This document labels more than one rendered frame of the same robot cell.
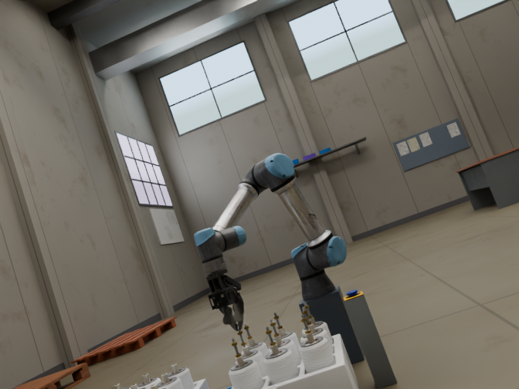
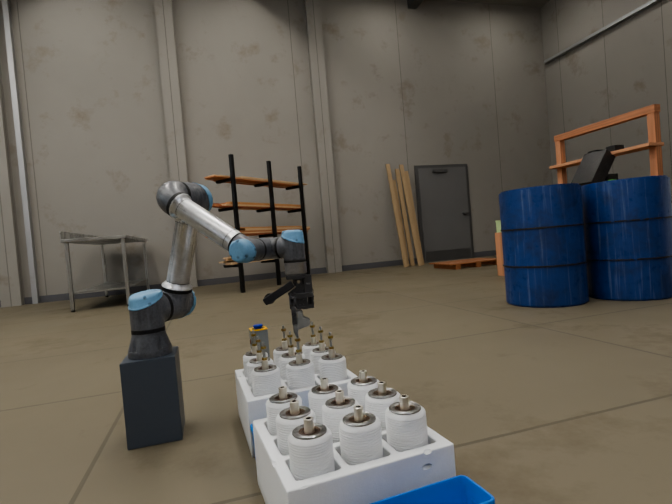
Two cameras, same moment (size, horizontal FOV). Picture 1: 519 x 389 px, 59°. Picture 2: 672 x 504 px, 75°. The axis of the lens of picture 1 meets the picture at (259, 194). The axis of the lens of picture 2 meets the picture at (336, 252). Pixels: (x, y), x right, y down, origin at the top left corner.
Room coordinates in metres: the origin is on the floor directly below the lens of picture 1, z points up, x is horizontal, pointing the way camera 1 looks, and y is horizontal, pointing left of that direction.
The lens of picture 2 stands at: (2.10, 1.65, 0.66)
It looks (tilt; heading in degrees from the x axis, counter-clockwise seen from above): 1 degrees down; 245
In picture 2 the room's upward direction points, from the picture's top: 5 degrees counter-clockwise
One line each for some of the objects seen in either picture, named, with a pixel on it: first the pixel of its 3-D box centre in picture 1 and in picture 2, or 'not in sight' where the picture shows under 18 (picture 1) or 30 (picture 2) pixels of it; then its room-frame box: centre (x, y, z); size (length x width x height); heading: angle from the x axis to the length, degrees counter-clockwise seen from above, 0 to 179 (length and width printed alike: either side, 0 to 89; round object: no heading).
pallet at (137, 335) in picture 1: (130, 341); not in sight; (5.77, 2.12, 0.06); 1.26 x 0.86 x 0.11; 172
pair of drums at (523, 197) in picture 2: not in sight; (584, 241); (-1.30, -0.80, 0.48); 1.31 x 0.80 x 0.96; 166
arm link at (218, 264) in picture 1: (215, 266); (295, 268); (1.61, 0.23, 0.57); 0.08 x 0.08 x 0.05
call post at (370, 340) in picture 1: (369, 339); (261, 365); (1.66, -0.19, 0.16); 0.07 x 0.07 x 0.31; 84
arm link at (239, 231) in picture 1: (227, 239); (265, 248); (1.69, 0.17, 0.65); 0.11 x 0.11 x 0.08; 42
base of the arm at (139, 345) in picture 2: (315, 283); (149, 340); (2.08, -0.10, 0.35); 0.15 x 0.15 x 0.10
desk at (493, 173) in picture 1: (497, 180); not in sight; (6.66, -3.28, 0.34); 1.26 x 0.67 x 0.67; 171
